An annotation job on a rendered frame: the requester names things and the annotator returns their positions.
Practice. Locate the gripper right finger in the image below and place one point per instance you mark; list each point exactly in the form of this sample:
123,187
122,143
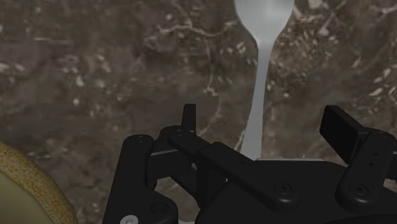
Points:
363,161

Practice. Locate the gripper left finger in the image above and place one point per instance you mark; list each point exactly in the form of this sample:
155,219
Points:
223,164

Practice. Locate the silver metal spoon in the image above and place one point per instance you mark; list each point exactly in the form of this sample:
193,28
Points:
262,31

